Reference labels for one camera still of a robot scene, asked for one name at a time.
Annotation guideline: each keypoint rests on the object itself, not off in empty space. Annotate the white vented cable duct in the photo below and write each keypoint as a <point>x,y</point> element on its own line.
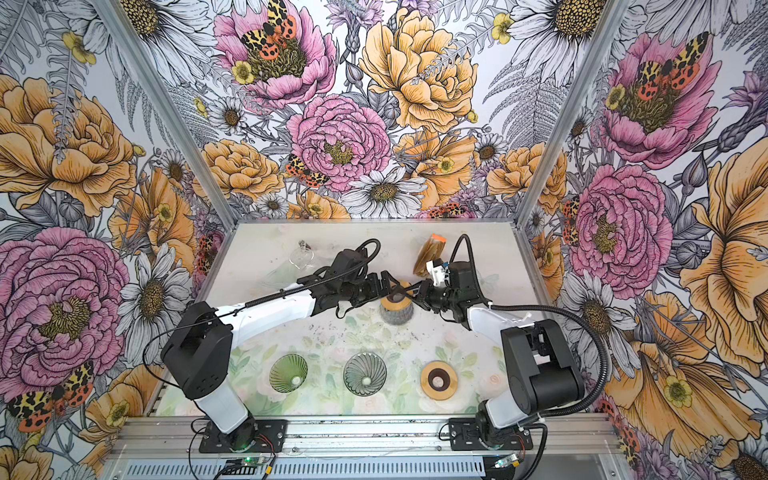
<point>460,467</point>

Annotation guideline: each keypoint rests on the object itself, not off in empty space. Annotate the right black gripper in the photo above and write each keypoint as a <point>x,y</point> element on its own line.
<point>424,293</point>

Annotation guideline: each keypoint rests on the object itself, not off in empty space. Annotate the clear glass flask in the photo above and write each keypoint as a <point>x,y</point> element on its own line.
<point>285,273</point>

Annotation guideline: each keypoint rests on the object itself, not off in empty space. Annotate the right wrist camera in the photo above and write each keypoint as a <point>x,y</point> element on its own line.
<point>438,272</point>

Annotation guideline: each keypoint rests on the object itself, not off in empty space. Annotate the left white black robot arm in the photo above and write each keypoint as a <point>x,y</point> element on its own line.
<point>197,353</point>

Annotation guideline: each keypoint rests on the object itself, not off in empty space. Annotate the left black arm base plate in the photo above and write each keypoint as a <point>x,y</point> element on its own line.
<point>264,435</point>

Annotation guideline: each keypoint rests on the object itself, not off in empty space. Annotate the green glass dripper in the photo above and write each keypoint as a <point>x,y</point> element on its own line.
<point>288,373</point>

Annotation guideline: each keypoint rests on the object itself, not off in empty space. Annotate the aluminium rail frame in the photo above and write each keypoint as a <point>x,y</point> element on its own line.
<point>325,437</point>

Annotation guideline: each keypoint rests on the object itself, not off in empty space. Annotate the brown coffee filter stack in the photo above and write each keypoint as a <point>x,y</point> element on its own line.
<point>430,251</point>

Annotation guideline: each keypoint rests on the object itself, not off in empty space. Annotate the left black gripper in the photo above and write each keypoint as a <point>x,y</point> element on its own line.
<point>375,290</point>

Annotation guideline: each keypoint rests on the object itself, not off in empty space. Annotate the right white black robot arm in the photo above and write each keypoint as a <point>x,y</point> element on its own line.
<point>541,372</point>

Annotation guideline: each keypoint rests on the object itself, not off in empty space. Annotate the grey glass dripper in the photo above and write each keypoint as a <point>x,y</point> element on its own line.
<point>365,374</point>

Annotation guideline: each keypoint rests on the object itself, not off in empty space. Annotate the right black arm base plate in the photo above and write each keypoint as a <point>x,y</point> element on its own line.
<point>474,433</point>

